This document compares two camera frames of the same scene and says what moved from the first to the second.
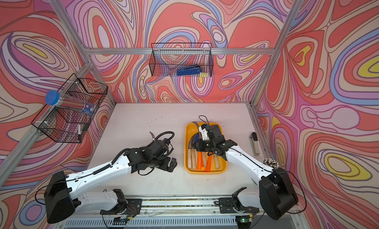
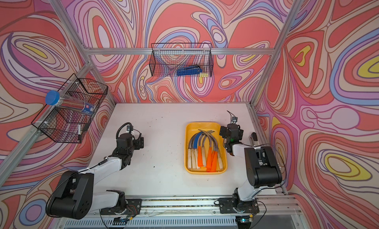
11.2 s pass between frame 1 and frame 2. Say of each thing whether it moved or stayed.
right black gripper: moved
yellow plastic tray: stayed
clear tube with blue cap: stayed
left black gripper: moved
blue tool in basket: stayed
